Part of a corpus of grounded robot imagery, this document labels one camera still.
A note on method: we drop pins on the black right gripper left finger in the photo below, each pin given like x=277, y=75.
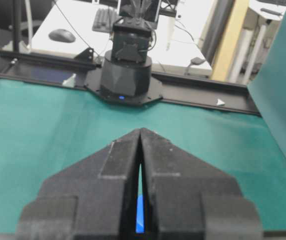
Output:
x=93, y=198

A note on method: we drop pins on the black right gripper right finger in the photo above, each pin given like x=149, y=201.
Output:
x=190, y=199

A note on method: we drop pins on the blue plastic gear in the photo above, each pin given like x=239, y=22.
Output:
x=140, y=205

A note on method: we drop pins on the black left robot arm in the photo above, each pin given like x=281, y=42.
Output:
x=131, y=81

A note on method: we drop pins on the green table cloth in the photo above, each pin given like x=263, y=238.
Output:
x=45, y=129

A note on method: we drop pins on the green side panel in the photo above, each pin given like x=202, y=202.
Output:
x=280, y=82

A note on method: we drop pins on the white desk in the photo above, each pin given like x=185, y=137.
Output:
x=134, y=40

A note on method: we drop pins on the black computer mouse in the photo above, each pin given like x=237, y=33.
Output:
x=61, y=35

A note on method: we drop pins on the black keyboard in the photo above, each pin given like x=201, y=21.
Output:
x=104, y=20

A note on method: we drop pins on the black aluminium frame rail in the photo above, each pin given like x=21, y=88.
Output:
x=197, y=92

